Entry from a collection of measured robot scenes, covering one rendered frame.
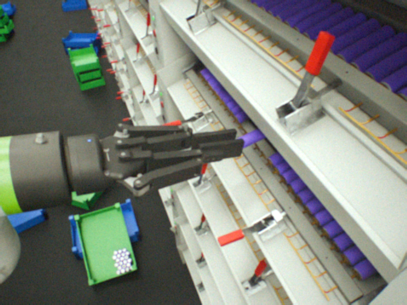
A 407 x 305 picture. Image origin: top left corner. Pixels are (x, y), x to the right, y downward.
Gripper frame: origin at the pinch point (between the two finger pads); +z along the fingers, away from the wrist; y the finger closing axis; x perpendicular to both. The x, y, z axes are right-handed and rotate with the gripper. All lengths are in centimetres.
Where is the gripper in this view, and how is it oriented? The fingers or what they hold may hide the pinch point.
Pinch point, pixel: (217, 145)
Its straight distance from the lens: 45.1
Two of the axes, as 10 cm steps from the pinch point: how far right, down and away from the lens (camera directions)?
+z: 9.2, -1.4, 3.7
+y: 3.7, 6.3, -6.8
